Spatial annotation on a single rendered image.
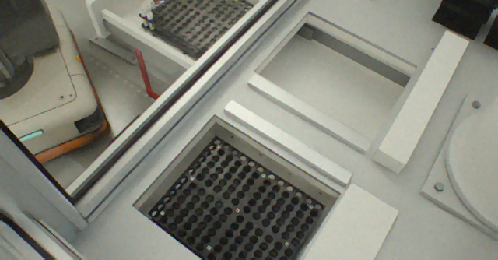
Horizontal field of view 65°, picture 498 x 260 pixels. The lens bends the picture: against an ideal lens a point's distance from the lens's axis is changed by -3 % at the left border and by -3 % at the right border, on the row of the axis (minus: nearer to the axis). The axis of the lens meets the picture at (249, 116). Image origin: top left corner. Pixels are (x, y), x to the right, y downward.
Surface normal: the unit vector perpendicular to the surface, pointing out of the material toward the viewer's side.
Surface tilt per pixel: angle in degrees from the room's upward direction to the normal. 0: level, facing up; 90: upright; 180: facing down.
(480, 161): 90
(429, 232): 0
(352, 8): 0
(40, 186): 90
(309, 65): 0
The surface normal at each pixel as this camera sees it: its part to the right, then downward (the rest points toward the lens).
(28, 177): 0.82, 0.50
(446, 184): 0.04, -0.54
